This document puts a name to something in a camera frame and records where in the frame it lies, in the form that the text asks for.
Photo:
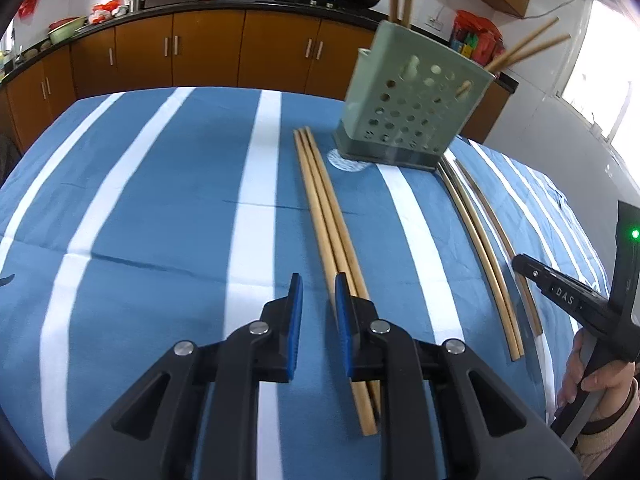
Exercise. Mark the wall power socket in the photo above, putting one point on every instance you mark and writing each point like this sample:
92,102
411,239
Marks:
434,23

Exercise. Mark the blue white striped tablecloth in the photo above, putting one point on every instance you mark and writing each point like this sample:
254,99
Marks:
145,218

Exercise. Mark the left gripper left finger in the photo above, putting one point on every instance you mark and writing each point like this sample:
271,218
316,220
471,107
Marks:
194,398

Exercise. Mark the green perforated utensil holder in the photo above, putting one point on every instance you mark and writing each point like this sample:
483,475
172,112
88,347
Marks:
408,98

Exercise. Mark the green plastic basin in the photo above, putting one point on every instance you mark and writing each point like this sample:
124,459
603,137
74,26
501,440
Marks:
64,29

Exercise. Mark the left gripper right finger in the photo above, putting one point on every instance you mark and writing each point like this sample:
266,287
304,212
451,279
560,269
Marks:
443,403

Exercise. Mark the black countertop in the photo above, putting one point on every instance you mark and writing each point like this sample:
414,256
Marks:
225,2

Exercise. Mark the person's right hand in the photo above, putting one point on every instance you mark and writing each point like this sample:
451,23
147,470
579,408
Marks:
613,380

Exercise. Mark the right window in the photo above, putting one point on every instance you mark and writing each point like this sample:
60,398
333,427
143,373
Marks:
599,79

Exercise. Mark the lower wooden cabinets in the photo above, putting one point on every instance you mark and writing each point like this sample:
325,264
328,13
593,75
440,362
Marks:
254,45

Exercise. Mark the red plastic bag on wall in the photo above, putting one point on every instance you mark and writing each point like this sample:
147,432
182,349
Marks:
27,9

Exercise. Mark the red bag on right counter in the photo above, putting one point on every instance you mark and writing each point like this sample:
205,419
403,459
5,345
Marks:
475,37

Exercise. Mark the red white bag on counter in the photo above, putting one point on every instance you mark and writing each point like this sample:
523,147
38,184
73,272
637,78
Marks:
103,12

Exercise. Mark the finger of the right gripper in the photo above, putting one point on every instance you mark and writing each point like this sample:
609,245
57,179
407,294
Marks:
584,304

